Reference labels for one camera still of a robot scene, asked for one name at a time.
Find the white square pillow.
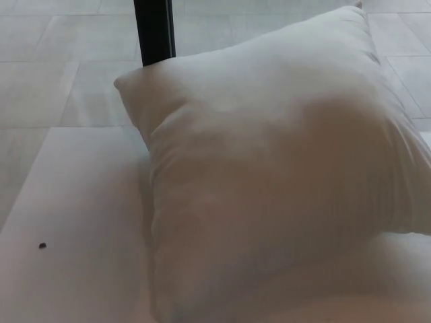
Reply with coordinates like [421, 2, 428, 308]
[113, 1, 431, 323]

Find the black metal post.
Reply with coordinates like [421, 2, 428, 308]
[133, 0, 177, 67]

